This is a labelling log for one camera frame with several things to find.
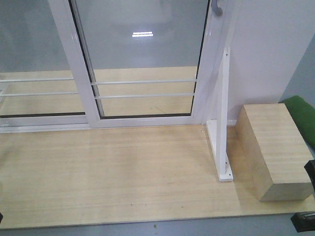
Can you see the grey curved door handle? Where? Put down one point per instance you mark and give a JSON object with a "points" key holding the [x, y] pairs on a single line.
{"points": [[215, 8]]}

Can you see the white framed sliding glass door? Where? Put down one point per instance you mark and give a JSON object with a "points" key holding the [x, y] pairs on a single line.
{"points": [[64, 12]]}

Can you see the light wooden block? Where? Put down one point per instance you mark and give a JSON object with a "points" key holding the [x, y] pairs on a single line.
{"points": [[275, 152]]}

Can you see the green cloth bag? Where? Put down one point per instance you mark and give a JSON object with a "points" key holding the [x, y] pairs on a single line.
{"points": [[303, 115]]}

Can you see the light wooden base platform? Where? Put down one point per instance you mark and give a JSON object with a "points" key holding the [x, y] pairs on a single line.
{"points": [[77, 175]]}

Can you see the fixed white framed glass panel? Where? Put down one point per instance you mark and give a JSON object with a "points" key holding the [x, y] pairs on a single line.
{"points": [[37, 87]]}

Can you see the white triangular support bracket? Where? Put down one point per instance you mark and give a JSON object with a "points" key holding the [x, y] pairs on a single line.
{"points": [[217, 124]]}

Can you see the white door frame post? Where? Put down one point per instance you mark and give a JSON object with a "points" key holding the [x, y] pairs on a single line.
{"points": [[216, 73]]}

